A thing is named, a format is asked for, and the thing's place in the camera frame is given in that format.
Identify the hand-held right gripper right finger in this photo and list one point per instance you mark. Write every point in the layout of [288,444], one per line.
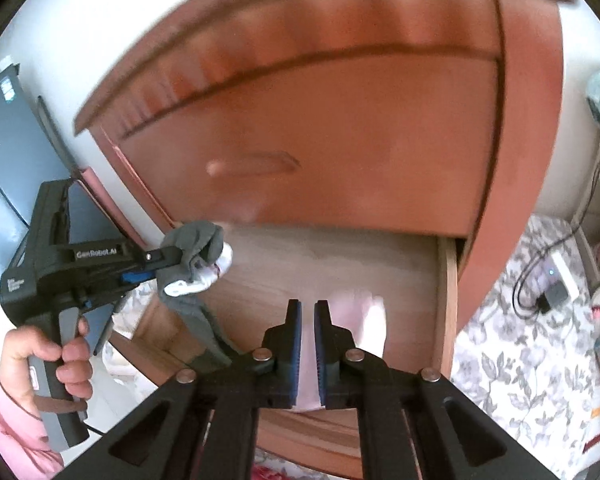
[322,345]

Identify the white rack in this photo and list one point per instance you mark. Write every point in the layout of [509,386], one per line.
[591,260]

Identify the blue-grey panel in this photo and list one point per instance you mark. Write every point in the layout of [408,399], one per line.
[15,160]

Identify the person's left hand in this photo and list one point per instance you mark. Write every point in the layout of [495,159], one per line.
[17,360]

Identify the person's left forearm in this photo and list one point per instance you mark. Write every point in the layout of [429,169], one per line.
[10,440]

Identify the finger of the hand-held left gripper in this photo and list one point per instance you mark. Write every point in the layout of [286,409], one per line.
[137,276]
[157,257]

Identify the wooden nightstand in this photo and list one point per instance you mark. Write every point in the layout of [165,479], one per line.
[525,110]

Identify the white power strip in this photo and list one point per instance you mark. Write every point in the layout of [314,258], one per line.
[562,270]

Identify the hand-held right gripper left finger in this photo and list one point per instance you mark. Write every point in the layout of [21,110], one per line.
[294,345]

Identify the black charger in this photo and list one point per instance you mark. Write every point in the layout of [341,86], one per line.
[552,297]

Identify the grey and white garment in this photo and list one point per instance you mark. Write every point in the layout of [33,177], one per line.
[195,240]

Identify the red printed cushion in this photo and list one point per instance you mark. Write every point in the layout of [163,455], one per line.
[275,474]

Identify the pale pink garment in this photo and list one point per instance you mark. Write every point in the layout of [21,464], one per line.
[352,320]

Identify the grey floral bed sheet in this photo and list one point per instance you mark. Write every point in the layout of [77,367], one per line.
[505,360]

